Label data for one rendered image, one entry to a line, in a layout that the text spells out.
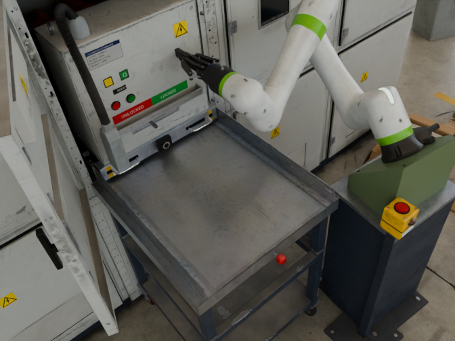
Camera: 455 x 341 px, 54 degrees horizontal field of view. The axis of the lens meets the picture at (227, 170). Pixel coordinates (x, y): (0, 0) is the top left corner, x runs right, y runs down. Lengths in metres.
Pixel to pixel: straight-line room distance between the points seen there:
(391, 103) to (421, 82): 2.15
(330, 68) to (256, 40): 0.35
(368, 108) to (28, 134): 1.09
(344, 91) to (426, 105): 1.82
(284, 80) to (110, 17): 0.60
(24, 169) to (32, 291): 1.15
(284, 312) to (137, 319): 0.73
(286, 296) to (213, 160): 0.76
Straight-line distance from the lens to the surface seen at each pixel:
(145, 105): 1.67
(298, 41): 1.54
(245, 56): 1.92
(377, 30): 2.68
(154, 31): 1.58
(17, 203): 1.68
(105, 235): 1.99
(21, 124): 1.04
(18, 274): 1.90
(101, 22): 1.58
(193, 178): 1.69
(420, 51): 4.16
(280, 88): 1.48
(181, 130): 1.82
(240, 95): 1.35
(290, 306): 2.12
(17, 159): 0.88
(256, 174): 1.68
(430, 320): 2.41
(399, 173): 1.52
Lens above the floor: 2.05
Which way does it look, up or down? 45 degrees down
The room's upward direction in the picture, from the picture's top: 6 degrees counter-clockwise
